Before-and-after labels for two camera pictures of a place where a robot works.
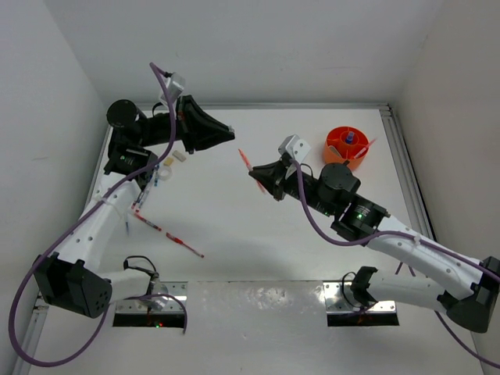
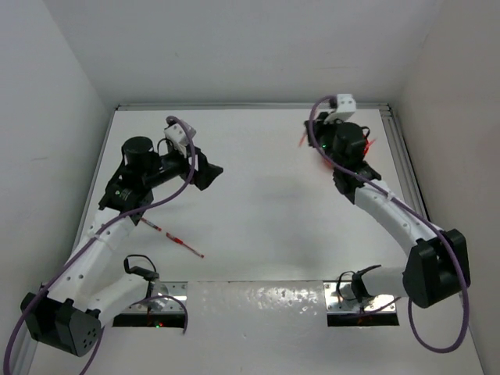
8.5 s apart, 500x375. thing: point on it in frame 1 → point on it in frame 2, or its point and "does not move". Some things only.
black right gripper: x=268 y=174 → x=315 y=126
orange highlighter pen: x=250 y=167 → x=367 y=143
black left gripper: x=196 y=129 → x=205 y=171
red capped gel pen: x=148 y=221 does not move
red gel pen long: x=180 y=241 does not move
